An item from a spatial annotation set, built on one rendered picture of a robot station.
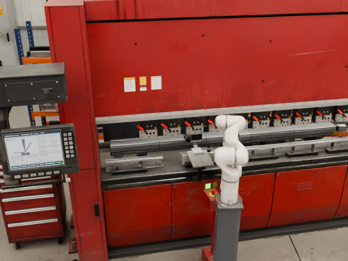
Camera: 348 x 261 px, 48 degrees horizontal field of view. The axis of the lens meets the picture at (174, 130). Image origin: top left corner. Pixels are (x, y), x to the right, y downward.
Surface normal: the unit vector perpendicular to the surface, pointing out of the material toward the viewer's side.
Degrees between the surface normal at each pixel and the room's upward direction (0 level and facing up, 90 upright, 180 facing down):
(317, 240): 0
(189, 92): 90
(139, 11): 90
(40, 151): 90
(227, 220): 90
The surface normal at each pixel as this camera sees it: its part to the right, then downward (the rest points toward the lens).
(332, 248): 0.00, -0.90
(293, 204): 0.19, 0.43
